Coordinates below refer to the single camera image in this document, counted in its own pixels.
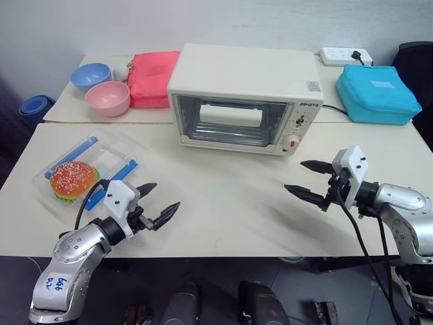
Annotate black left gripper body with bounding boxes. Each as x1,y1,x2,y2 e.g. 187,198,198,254
128,205,154,235

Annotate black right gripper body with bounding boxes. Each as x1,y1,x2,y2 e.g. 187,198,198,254
325,168,353,211

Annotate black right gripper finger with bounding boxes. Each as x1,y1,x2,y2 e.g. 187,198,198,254
300,160,334,176
283,183,329,213

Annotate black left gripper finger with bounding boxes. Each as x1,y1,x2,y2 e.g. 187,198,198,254
136,182,158,200
149,201,181,232

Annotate clear plastic container blue clips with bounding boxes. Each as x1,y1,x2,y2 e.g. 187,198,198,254
31,128,141,218

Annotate cream toaster oven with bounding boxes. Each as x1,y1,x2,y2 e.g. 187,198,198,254
166,43,326,158

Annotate toy hamburger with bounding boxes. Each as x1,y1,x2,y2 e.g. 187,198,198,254
49,161,102,204

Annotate light blue fabric bag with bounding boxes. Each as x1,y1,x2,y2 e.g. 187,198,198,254
335,64,424,127

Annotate pink plastic bowl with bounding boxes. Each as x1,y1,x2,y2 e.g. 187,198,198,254
84,81,131,118

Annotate pink fabric zip bag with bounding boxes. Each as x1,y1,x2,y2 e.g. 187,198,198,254
127,51,181,110

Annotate white power strip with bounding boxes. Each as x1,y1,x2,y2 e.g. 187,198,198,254
319,47,374,67

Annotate blue plastic bowl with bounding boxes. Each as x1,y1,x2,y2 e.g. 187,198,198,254
70,62,113,94

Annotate black chair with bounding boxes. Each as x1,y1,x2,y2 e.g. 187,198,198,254
393,41,433,154

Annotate rolled blue foam mat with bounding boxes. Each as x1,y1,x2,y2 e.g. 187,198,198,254
18,95,57,125

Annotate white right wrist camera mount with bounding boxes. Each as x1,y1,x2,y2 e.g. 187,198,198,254
332,145,370,208

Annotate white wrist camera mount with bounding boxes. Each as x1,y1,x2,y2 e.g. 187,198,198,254
332,145,370,208
102,179,140,238

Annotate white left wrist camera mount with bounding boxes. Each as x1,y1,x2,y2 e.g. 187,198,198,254
102,179,140,238

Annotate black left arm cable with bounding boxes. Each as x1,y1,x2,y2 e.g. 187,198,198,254
74,179,110,232

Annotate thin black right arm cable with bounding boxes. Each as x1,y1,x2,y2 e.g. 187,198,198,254
373,212,419,325

